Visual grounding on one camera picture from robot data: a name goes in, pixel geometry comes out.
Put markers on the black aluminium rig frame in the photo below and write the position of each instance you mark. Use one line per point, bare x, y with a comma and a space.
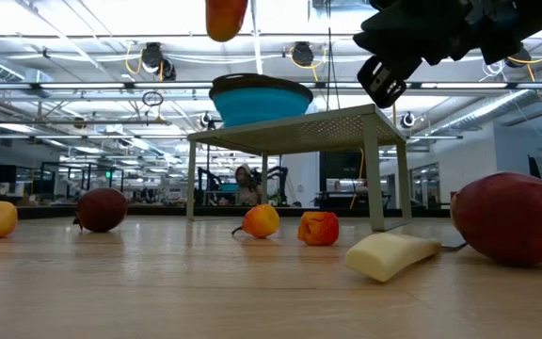
158, 213

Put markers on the blue collapsible bowl grey rim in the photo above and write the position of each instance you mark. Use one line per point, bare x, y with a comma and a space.
257, 106

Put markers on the small orange pepper with stem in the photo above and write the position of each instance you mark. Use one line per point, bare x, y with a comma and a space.
261, 221

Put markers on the black background robot arm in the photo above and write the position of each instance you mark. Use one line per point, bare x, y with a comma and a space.
203, 181
280, 175

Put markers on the large dark red fruit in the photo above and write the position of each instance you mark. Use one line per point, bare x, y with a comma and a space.
511, 221

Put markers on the person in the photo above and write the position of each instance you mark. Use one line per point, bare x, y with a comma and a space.
246, 188

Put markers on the orange-red mango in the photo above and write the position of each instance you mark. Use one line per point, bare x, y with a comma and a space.
226, 19

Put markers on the dark red plum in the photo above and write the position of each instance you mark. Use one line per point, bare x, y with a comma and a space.
101, 210

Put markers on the crumpled red-orange pepper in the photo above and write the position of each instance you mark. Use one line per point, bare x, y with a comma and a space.
318, 229

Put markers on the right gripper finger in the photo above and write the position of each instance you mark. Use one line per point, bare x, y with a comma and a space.
393, 35

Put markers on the green perforated metal stand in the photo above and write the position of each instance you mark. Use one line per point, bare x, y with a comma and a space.
299, 134

